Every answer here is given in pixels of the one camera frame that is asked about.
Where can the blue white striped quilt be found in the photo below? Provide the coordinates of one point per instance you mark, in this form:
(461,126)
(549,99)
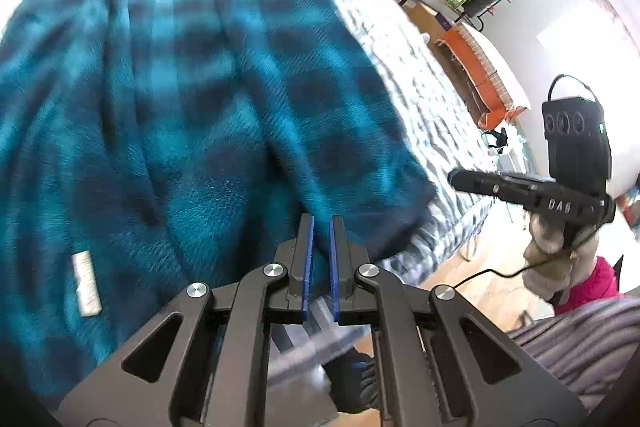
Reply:
(425,72)

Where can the person's grey striped garment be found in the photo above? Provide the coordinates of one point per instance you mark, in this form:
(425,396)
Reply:
(575,347)

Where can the person's right hand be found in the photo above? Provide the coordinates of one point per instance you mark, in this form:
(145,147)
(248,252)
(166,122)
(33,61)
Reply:
(545,267)

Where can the brown cardboard box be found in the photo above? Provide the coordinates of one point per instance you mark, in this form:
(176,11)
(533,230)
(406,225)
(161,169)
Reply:
(425,14)

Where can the teal plaid fleece jacket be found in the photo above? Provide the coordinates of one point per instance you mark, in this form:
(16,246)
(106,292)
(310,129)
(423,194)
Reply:
(200,107)

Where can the white cushion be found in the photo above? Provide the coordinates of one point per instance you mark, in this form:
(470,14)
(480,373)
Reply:
(500,72)

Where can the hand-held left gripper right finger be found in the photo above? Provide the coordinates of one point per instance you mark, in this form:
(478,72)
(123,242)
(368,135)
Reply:
(334,267)

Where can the blue flat box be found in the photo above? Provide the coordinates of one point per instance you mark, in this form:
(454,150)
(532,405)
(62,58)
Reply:
(442,21)

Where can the black electronic device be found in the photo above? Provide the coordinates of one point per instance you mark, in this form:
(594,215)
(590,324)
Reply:
(497,141)

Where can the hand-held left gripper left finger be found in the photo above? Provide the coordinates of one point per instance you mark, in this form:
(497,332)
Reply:
(307,257)

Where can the window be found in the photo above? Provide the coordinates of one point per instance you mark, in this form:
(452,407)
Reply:
(590,57)

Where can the person's right forearm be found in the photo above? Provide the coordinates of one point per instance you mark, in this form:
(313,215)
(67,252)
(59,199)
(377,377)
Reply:
(595,287)

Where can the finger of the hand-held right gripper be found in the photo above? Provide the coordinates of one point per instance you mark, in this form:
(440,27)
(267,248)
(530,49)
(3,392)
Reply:
(490,184)

